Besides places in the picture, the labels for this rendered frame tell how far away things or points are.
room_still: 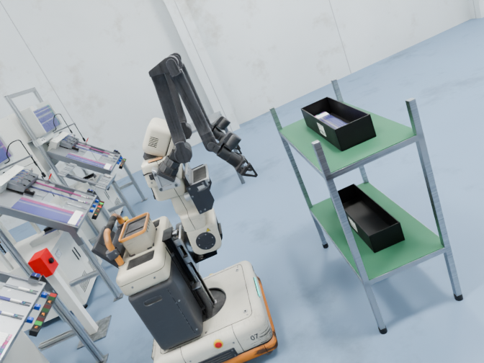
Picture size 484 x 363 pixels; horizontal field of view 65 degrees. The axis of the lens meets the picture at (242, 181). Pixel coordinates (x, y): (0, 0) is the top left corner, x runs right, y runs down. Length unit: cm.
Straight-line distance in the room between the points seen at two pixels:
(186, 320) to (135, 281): 35
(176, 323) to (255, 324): 41
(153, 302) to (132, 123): 521
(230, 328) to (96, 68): 551
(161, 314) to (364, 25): 637
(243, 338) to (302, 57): 568
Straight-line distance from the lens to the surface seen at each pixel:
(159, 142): 186
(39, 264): 307
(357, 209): 247
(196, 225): 200
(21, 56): 726
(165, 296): 203
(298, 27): 711
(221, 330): 218
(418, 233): 219
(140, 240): 205
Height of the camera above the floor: 165
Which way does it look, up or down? 21 degrees down
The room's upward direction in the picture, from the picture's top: 25 degrees counter-clockwise
